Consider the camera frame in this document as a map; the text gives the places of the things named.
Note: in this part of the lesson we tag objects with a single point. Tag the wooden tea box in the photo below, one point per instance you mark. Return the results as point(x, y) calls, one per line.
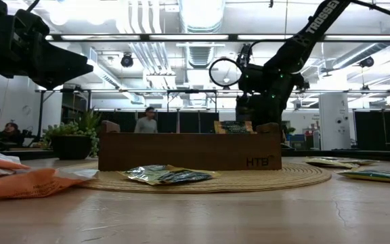
point(181, 152)

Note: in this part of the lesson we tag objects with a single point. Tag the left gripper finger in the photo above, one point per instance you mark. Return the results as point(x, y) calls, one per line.
point(59, 69)

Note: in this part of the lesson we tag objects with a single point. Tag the black ceiling spotlight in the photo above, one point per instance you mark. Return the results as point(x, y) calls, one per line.
point(126, 60)
point(367, 62)

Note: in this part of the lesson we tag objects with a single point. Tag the white column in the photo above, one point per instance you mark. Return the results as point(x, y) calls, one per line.
point(334, 122)

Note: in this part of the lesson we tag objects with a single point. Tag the person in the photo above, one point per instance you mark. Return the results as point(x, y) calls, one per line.
point(10, 132)
point(146, 122)

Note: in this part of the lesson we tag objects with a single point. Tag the black partition panel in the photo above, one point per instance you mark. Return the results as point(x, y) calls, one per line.
point(188, 122)
point(371, 128)

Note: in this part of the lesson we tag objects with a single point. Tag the round woven placemat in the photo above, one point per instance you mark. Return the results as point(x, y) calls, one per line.
point(266, 179)

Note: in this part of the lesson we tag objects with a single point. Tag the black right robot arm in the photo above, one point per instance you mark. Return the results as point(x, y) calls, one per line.
point(293, 51)

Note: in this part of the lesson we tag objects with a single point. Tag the potted green succulent plant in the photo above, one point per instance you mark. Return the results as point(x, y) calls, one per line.
point(71, 147)

